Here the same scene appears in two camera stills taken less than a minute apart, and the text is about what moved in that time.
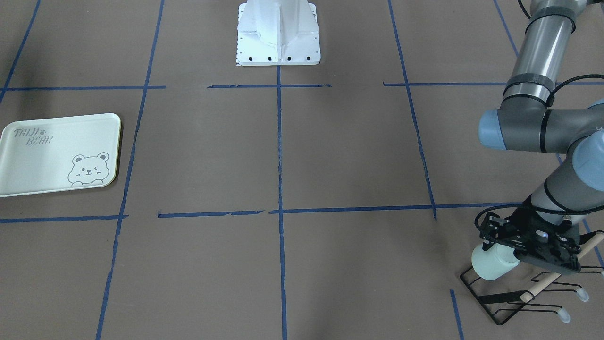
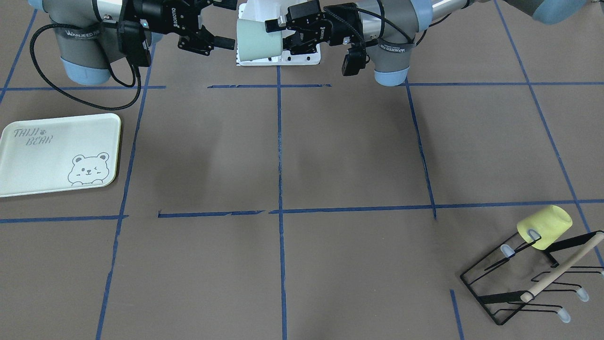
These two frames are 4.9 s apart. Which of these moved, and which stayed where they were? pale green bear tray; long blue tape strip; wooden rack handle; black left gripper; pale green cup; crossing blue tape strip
Moved: black left gripper; pale green cup
Stayed: long blue tape strip; crossing blue tape strip; wooden rack handle; pale green bear tray
